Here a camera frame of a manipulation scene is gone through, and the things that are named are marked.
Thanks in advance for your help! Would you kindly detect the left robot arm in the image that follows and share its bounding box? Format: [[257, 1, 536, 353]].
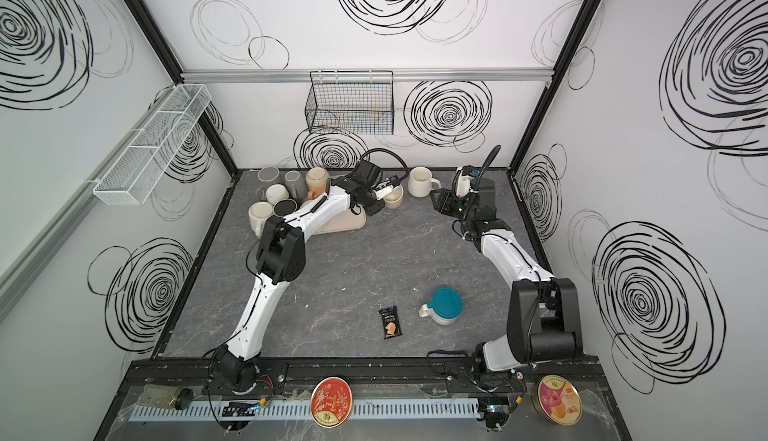
[[210, 160, 386, 394]]

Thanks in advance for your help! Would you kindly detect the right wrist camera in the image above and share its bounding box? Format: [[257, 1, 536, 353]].
[[451, 166, 474, 199]]

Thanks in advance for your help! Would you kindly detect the black wire basket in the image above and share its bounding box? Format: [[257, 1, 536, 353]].
[[304, 70, 395, 135]]

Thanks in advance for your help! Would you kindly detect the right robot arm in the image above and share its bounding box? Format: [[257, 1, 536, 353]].
[[429, 180, 584, 372]]

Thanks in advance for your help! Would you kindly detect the black snack packet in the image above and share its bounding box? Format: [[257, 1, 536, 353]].
[[379, 306, 402, 340]]

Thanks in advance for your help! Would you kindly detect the white mesh wall shelf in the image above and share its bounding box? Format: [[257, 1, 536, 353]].
[[93, 84, 211, 206]]

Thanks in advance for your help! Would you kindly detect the red round tin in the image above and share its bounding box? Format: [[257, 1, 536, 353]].
[[310, 377, 354, 429]]

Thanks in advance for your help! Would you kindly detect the cream and orange mug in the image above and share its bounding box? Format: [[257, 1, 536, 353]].
[[305, 167, 329, 200]]

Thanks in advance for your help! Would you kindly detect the light grey mug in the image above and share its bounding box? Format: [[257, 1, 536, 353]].
[[284, 170, 308, 204]]

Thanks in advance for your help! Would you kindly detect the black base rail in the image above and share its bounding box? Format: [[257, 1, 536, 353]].
[[123, 353, 604, 392]]

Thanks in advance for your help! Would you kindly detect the large white mug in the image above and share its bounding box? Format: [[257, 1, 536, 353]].
[[407, 167, 442, 198]]

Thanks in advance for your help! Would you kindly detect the tall dark grey mug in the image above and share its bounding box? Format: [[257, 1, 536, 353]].
[[256, 166, 281, 201]]

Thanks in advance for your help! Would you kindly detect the black mug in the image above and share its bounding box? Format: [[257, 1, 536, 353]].
[[273, 198, 299, 217]]

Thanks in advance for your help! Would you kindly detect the beige serving tray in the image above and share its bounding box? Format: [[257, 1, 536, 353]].
[[300, 196, 367, 235]]

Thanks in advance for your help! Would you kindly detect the white slotted cable duct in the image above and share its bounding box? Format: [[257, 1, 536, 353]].
[[127, 398, 481, 422]]

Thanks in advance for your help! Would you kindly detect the small clear jar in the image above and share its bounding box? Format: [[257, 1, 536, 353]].
[[138, 384, 195, 411]]

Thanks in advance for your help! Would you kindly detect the wide cream white mug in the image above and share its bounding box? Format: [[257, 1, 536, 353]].
[[248, 201, 274, 238]]

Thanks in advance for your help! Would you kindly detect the pink yellow round tin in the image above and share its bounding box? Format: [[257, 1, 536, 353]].
[[532, 375, 583, 426]]

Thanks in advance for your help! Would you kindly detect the teal lidded white mug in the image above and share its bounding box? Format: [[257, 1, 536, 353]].
[[418, 288, 464, 326]]

